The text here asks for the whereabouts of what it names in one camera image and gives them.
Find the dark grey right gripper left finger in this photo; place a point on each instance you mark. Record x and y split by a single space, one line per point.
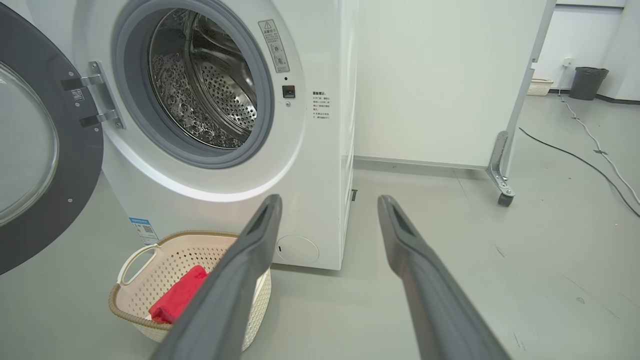
225 300

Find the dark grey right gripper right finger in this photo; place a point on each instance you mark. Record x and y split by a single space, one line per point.
435 300

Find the dark round washer door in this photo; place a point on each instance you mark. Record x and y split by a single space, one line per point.
75 165

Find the cream perforated laundry basket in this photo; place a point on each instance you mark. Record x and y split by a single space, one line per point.
160 265

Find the white front-load washing machine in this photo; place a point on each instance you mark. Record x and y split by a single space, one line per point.
310 175

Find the small white woven basket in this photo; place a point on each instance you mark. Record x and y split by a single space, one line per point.
540 87

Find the metal door hinge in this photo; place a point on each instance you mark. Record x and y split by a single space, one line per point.
102 95

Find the blue energy label sticker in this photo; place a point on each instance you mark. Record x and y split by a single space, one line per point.
145 231

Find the black caster wheel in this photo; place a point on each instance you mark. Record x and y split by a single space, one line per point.
505 200

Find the black printed text label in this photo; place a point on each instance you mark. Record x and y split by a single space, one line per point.
321 105

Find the white partition panel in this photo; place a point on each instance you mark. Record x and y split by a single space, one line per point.
440 80

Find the grey warning sticker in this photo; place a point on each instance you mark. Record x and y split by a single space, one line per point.
274 46

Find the dark grey trash bin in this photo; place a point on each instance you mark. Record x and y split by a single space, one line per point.
587 84

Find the metal partition leg bracket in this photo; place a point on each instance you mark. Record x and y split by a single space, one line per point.
497 160

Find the white wall socket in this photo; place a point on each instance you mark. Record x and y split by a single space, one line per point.
568 62

